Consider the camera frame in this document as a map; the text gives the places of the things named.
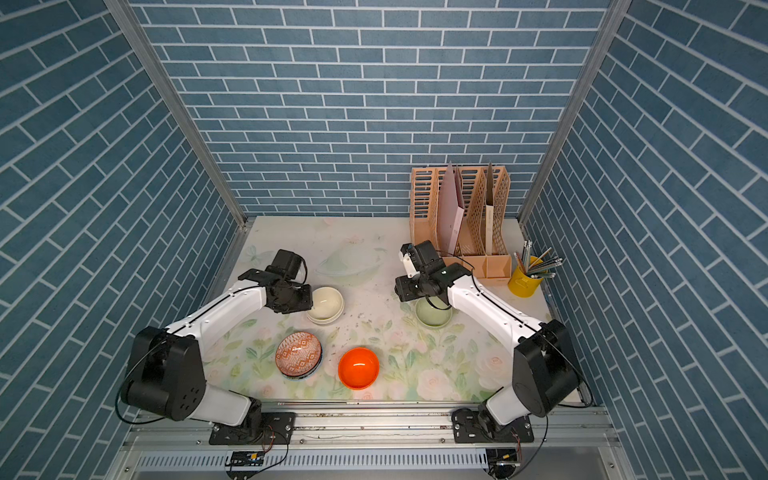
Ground light green bowl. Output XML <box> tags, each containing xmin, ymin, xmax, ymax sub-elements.
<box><xmin>414</xmin><ymin>298</ymin><xmax>454</xmax><ymax>329</ymax></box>

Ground white bowl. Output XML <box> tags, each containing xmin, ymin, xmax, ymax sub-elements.
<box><xmin>306</xmin><ymin>310</ymin><xmax>343</xmax><ymax>326</ymax></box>

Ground cream bowl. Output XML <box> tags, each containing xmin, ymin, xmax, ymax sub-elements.
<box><xmin>307</xmin><ymin>286</ymin><xmax>345</xmax><ymax>318</ymax></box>

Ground red patterned bowl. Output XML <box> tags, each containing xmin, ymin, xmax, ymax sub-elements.
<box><xmin>275</xmin><ymin>331</ymin><xmax>323</xmax><ymax>379</ymax></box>

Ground orange bowl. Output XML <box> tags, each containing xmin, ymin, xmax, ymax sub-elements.
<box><xmin>338</xmin><ymin>347</ymin><xmax>380</xmax><ymax>390</ymax></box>

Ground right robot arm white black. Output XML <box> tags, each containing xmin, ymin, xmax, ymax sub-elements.
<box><xmin>395</xmin><ymin>259</ymin><xmax>586</xmax><ymax>441</ymax></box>

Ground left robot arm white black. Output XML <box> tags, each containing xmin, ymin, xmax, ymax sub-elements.
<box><xmin>116</xmin><ymin>269</ymin><xmax>313</xmax><ymax>430</ymax></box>

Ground pink folder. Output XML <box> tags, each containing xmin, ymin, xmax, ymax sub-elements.
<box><xmin>437</xmin><ymin>164</ymin><xmax>465</xmax><ymax>256</ymax></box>

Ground yellow pen cup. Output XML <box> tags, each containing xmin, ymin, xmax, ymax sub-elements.
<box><xmin>507</xmin><ymin>255</ymin><xmax>542</xmax><ymax>298</ymax></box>

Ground peach plastic file organizer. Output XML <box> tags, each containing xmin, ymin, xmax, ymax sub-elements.
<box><xmin>410</xmin><ymin>165</ymin><xmax>514</xmax><ymax>280</ymax></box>

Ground pens bundle in cup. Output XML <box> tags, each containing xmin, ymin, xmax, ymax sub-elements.
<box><xmin>513</xmin><ymin>240</ymin><xmax>565</xmax><ymax>280</ymax></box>

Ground green circuit board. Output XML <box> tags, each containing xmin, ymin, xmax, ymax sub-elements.
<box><xmin>225</xmin><ymin>451</ymin><xmax>265</xmax><ymax>470</ymax></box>

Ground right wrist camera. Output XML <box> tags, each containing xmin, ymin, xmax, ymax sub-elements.
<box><xmin>400</xmin><ymin>240</ymin><xmax>446</xmax><ymax>278</ymax></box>

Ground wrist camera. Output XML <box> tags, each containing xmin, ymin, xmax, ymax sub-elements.
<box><xmin>400</xmin><ymin>240</ymin><xmax>446</xmax><ymax>278</ymax></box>
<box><xmin>266</xmin><ymin>249</ymin><xmax>307</xmax><ymax>283</ymax></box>

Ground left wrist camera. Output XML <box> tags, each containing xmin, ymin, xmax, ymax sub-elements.
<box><xmin>266</xmin><ymin>249</ymin><xmax>307</xmax><ymax>283</ymax></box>

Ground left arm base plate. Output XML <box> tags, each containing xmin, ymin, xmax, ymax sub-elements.
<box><xmin>209</xmin><ymin>411</ymin><xmax>296</xmax><ymax>446</ymax></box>

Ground aluminium mounting rail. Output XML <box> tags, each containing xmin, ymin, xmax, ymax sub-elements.
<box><xmin>122</xmin><ymin>401</ymin><xmax>619</xmax><ymax>452</ymax></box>

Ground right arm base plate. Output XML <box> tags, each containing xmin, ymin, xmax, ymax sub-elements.
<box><xmin>451</xmin><ymin>408</ymin><xmax>534</xmax><ymax>444</ymax></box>

